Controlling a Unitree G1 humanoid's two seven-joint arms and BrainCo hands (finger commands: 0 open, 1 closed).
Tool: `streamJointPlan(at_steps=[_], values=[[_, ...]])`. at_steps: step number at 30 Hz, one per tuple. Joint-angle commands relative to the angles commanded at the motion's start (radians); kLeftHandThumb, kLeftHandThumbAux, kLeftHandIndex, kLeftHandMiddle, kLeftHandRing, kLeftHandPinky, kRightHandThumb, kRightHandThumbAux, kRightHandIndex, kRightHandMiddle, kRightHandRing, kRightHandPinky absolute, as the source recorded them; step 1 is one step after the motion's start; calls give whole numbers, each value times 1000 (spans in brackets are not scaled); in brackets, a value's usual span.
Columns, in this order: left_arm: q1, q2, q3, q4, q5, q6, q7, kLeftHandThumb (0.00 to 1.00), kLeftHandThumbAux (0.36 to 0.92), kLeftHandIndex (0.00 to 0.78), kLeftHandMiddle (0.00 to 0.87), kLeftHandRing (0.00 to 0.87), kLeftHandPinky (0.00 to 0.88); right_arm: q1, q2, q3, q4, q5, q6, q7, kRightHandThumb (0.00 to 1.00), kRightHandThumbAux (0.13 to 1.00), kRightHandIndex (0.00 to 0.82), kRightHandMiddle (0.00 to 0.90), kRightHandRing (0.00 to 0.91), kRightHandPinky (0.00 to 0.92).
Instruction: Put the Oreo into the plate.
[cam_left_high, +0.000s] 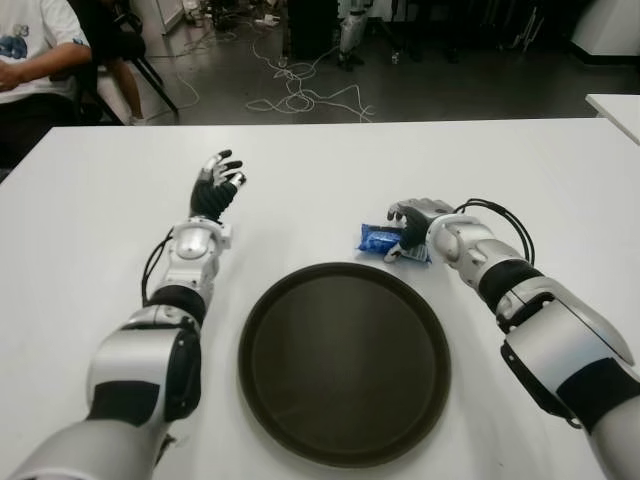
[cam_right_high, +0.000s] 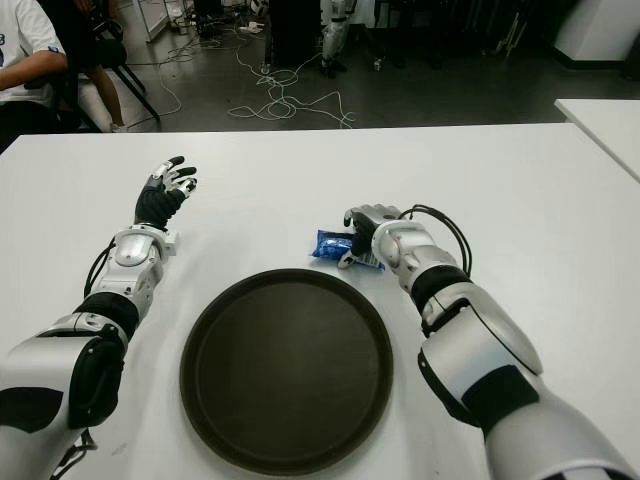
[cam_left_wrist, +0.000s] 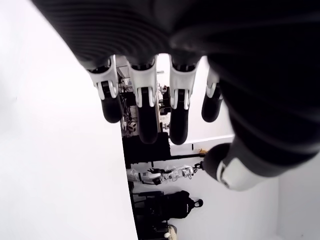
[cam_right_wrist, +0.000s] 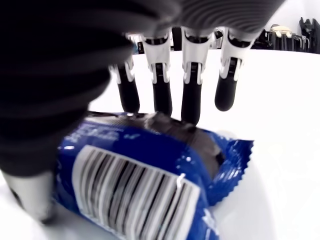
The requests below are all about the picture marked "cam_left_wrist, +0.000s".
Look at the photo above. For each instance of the robot left hand black silver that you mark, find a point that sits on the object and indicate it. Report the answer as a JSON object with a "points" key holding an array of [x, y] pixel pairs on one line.
{"points": [[200, 30]]}

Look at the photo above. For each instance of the black white soccer ball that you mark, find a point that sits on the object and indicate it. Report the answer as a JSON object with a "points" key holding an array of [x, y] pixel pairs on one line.
{"points": [[132, 127]]}

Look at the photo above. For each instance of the black gantry bar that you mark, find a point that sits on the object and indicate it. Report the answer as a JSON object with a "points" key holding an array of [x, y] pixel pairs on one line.
{"points": [[185, 157]]}

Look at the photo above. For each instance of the black cabinet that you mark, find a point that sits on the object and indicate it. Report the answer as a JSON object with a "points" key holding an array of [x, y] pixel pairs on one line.
{"points": [[155, 150]]}

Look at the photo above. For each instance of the silver humanoid robot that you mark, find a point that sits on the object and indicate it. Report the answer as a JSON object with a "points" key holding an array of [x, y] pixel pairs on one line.
{"points": [[150, 175]]}

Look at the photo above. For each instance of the beige shoe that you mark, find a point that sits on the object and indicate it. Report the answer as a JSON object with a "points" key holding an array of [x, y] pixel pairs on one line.
{"points": [[171, 231]]}

